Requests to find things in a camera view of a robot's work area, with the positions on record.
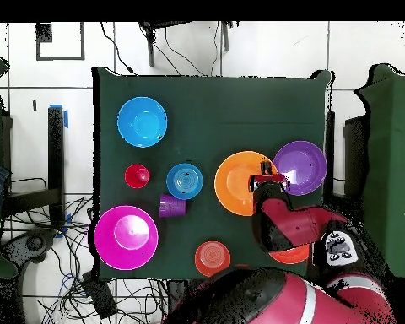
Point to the large blue bowl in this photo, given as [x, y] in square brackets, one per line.
[141, 121]

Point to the red cup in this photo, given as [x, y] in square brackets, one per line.
[136, 177]

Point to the small blue bowl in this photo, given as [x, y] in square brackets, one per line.
[184, 182]

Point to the dark green table cloth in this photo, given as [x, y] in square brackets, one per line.
[189, 87]

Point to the black metal stand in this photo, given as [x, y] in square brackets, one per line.
[55, 152]

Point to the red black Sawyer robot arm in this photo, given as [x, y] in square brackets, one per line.
[290, 222]

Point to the large orange bowl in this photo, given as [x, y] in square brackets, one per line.
[233, 182]

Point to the large pink bowl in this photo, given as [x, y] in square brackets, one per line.
[126, 238]

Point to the grey square floor frame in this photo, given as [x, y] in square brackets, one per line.
[60, 58]

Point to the wide red-orange bowl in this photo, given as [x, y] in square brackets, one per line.
[290, 257]

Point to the black power strip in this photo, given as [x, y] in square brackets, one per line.
[101, 298]

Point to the wide purple bowl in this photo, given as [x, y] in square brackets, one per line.
[303, 162]

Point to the purple cup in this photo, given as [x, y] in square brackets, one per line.
[172, 206]

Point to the small red-orange bowl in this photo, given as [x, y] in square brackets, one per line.
[212, 258]

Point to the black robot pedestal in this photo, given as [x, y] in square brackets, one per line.
[177, 293]

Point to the black camera tripod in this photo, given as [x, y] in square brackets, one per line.
[151, 50]

